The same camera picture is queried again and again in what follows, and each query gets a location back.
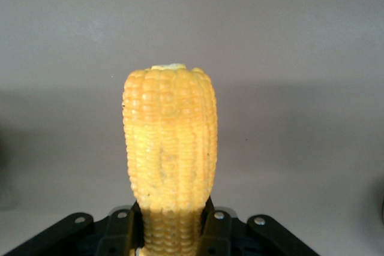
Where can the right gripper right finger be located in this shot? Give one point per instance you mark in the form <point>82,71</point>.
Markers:
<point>219,232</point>

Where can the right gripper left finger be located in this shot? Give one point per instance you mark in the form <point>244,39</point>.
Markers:
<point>120,232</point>

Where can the yellow corn cob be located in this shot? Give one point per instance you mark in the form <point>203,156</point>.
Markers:
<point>171,154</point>

